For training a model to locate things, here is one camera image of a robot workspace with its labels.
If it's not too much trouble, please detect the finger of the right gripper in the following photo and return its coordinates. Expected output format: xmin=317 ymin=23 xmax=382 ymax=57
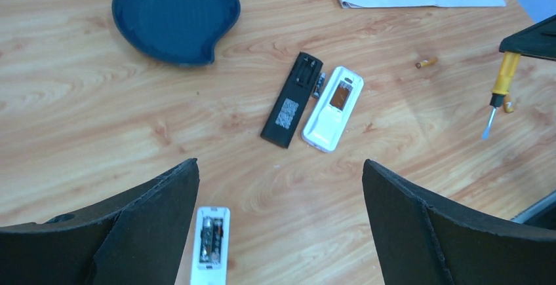
xmin=499 ymin=15 xmax=556 ymax=61

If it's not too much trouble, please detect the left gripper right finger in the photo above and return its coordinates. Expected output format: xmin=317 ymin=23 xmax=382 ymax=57
xmin=362 ymin=160 xmax=555 ymax=284

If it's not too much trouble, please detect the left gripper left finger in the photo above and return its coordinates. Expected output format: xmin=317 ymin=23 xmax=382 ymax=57
xmin=1 ymin=159 xmax=200 ymax=284

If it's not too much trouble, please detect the yellow handled screwdriver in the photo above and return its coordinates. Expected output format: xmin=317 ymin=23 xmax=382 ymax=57
xmin=482 ymin=52 xmax=521 ymax=140

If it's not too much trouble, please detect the orange battery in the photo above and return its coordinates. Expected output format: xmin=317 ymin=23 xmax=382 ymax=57
xmin=503 ymin=94 xmax=514 ymax=113
xmin=415 ymin=57 xmax=438 ymax=69

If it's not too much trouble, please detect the white remote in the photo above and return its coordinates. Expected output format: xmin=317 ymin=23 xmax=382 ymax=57
xmin=189 ymin=206 xmax=231 ymax=285
xmin=302 ymin=66 xmax=364 ymax=153

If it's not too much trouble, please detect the blue leaf-shaped dish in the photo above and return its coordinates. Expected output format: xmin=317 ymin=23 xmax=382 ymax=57
xmin=111 ymin=0 xmax=241 ymax=66

